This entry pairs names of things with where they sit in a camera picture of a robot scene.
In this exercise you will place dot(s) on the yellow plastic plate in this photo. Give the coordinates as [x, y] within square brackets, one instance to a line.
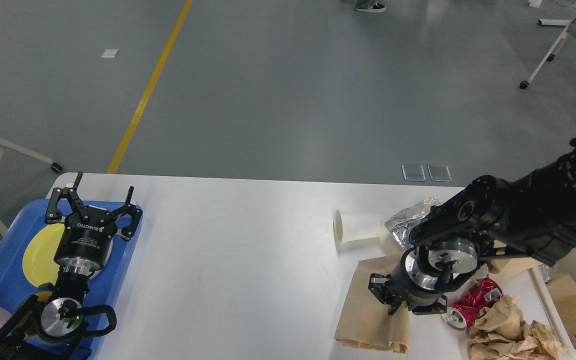
[38, 264]

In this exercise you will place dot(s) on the crushed red soda can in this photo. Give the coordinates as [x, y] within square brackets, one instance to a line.
[461, 314]

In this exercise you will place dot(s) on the brown paper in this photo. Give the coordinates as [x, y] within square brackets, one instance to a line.
[562, 289]
[500, 332]

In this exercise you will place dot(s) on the brown paper bag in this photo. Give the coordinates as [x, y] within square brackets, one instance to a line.
[364, 322]
[503, 270]

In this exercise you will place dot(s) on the left floor socket cover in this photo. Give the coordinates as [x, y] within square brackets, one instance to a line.
[413, 172]

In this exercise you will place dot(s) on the blue plastic tray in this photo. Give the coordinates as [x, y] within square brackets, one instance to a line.
[104, 286]

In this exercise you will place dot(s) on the white round plate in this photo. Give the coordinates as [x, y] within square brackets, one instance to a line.
[108, 253]

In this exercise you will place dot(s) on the right floor socket cover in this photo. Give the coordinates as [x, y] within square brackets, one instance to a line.
[439, 173]

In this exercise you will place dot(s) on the dark green mug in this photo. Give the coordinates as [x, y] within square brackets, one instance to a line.
[33, 324]

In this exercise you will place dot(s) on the black sneaker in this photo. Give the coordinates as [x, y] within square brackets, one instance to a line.
[369, 6]

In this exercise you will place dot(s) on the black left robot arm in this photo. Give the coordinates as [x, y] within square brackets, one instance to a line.
[80, 327]

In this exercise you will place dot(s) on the upright-lying white paper cup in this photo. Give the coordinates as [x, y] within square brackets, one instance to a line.
[351, 226]

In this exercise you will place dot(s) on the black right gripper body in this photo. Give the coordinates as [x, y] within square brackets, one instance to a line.
[415, 286]

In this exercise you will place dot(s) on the brown paper inside bin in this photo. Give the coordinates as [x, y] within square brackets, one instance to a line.
[562, 289]

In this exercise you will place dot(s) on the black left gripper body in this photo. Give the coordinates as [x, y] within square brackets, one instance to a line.
[84, 243]

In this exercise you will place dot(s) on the silver foil bag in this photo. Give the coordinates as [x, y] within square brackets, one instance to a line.
[400, 225]

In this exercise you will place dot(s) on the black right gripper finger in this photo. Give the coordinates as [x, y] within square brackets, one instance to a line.
[382, 288]
[438, 307]

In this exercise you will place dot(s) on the floor socket cover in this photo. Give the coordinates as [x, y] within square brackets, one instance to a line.
[413, 172]
[439, 173]

